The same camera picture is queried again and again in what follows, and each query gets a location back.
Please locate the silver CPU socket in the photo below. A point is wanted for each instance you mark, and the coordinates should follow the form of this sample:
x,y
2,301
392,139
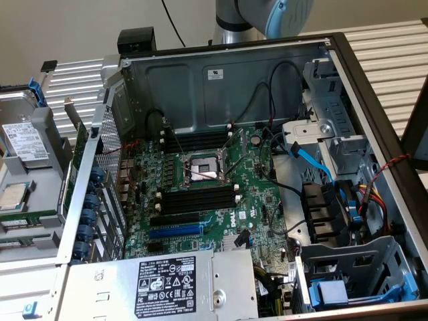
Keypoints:
x,y
204,167

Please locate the grey power supply black label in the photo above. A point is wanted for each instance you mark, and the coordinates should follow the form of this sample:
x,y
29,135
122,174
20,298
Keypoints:
x,y
110,284

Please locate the black box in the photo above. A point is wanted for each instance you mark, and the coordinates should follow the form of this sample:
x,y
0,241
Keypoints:
x,y
143,38

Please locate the thin metal locking lever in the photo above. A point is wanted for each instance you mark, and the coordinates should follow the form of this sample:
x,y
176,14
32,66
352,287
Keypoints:
x,y
175,140
235,164

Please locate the short black expansion slot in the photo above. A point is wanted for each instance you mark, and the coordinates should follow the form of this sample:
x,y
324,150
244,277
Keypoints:
x,y
155,247

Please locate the round coin battery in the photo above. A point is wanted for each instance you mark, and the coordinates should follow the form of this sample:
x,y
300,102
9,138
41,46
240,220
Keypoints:
x,y
256,139

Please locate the silver hard disk white label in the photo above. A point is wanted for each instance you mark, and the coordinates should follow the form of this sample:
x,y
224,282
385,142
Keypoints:
x,y
23,140

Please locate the black RAM slot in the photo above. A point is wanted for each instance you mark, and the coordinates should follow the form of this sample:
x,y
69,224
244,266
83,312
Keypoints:
x,y
200,139
200,135
200,202
200,143
200,208
200,191
200,197

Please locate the silver chipset heatsink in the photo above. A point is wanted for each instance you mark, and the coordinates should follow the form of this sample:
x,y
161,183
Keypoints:
x,y
227,244

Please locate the black plastic fan shroud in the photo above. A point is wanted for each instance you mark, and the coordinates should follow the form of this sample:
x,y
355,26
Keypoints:
x,y
317,200

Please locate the blue disk caddy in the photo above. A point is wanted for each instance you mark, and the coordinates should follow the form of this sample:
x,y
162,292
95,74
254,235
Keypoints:
x,y
331,292

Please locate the blue card retention clip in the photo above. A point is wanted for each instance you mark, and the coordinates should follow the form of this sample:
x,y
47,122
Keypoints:
x,y
88,216
96,174
84,232
91,187
81,249
91,201

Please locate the blue push button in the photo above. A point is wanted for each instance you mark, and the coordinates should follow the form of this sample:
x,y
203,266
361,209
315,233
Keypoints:
x,y
30,311

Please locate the open grey PC case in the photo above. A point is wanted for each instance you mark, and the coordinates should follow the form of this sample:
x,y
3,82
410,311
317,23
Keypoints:
x,y
254,70

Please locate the grey metal drive cage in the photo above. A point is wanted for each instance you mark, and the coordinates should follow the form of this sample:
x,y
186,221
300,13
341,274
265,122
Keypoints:
x,y
347,150

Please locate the green Dell motherboard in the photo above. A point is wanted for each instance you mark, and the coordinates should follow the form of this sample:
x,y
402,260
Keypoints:
x,y
257,214

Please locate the silver metal bracket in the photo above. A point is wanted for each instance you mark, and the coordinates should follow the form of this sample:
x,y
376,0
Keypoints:
x,y
301,132

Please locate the silver CPU chip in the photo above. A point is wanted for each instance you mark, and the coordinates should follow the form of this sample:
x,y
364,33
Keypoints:
x,y
13,197

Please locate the blue disk latch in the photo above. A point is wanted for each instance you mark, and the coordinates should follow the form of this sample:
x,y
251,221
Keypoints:
x,y
35,92

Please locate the blue expansion slot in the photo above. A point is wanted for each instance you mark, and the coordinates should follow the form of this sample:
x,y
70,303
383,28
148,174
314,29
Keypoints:
x,y
174,231

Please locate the green graphics card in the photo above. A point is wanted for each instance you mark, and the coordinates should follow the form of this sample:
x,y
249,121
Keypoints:
x,y
78,143

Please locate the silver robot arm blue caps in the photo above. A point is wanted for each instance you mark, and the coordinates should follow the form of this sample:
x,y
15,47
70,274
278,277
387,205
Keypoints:
x,y
230,16

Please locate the long black expansion slot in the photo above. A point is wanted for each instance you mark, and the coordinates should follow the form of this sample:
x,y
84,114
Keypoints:
x,y
174,219

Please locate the grey optical drive cage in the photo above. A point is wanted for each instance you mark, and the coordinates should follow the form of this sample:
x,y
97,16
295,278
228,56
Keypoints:
x,y
334,110

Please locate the dark brown panel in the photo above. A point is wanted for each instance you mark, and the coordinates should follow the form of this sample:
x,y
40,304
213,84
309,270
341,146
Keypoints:
x,y
418,133

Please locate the grey parts rack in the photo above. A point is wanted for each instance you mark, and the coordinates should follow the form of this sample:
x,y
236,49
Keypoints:
x,y
47,180

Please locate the grey metal disk bay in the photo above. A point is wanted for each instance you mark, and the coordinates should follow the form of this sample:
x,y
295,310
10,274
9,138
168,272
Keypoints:
x,y
337,254

